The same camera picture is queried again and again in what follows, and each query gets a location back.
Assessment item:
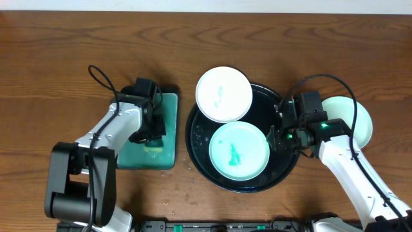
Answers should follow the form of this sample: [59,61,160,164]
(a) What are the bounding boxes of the white plate with green smear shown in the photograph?
[195,66,253,124]

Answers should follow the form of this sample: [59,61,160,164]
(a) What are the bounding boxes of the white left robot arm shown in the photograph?
[44,92,165,228]

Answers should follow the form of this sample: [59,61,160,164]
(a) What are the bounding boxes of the round black tray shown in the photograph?
[185,83,299,193]

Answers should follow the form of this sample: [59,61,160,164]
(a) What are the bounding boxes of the pale green plate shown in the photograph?
[322,96,373,148]

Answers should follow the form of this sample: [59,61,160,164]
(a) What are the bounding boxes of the black rectangular water tray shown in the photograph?
[117,86,179,170]

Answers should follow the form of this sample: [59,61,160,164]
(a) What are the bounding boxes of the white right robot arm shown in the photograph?
[268,105,411,231]

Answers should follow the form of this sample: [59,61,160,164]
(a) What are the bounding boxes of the green yellow sponge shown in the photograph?
[144,139,164,152]

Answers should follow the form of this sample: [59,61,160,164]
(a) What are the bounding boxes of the turquoise plate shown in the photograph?
[209,121,270,181]

